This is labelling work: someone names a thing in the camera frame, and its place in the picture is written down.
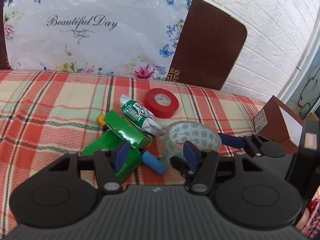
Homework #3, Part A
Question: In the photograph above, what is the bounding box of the green white toothpaste tube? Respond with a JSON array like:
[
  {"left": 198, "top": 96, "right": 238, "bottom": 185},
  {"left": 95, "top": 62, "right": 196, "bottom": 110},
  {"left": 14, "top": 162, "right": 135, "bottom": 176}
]
[{"left": 120, "top": 94, "right": 164, "bottom": 137}]

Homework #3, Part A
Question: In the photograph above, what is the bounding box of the red tape roll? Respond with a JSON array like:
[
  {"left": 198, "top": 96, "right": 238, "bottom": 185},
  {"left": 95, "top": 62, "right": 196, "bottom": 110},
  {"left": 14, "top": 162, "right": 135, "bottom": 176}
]
[{"left": 143, "top": 88, "right": 179, "bottom": 119}]

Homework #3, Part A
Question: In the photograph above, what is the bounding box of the brown cardboard shoe box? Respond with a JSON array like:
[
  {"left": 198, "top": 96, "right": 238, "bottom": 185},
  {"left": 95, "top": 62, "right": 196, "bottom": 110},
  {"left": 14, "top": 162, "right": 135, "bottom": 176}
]
[{"left": 253, "top": 96, "right": 303, "bottom": 154}]

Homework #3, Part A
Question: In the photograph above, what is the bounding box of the plaid bed blanket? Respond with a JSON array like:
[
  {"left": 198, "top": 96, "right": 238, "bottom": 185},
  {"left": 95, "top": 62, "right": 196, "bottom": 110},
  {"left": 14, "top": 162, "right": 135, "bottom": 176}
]
[{"left": 1, "top": 70, "right": 264, "bottom": 238}]

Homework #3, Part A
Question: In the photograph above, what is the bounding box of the clear patterned packing tape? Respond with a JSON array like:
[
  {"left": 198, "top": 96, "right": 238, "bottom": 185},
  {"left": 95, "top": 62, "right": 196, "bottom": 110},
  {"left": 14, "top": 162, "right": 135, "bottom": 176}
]
[{"left": 163, "top": 121, "right": 222, "bottom": 171}]

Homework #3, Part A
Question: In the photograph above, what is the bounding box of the green paper box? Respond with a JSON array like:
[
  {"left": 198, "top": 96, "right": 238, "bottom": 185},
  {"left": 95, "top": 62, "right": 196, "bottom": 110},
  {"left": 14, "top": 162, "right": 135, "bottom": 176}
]
[{"left": 81, "top": 111, "right": 152, "bottom": 182}]

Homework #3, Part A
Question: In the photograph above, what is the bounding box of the person's right hand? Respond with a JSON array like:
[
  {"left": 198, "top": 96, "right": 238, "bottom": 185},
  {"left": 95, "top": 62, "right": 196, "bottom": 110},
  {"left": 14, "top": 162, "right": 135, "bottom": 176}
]
[{"left": 296, "top": 198, "right": 319, "bottom": 239}]

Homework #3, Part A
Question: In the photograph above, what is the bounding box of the floral plastic-wrapped pillow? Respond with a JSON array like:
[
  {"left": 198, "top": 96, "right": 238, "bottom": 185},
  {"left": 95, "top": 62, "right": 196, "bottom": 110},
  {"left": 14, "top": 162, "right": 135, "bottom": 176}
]
[{"left": 3, "top": 0, "right": 192, "bottom": 80}]

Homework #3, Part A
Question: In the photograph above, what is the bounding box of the marker pen with blue cap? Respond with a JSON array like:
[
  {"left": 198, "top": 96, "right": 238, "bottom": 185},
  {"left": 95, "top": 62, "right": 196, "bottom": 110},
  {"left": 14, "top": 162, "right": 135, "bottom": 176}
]
[{"left": 97, "top": 114, "right": 166, "bottom": 175}]

